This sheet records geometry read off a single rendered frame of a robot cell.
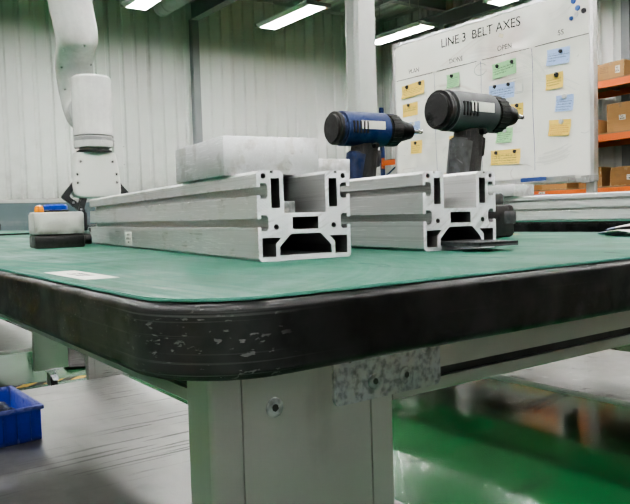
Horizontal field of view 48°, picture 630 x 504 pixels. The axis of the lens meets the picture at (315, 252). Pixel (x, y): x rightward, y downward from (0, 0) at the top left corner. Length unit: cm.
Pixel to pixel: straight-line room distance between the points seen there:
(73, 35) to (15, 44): 1149
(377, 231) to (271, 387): 37
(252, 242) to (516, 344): 26
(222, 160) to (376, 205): 20
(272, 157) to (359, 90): 885
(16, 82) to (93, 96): 1136
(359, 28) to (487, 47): 545
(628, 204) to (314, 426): 192
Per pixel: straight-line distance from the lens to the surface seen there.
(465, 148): 108
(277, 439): 51
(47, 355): 374
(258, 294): 39
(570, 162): 399
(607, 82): 1172
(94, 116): 160
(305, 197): 73
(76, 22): 163
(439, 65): 467
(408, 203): 78
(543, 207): 252
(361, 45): 972
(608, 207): 240
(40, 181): 1288
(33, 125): 1291
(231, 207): 72
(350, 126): 121
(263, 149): 74
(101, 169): 161
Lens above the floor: 82
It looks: 3 degrees down
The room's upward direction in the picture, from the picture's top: 2 degrees counter-clockwise
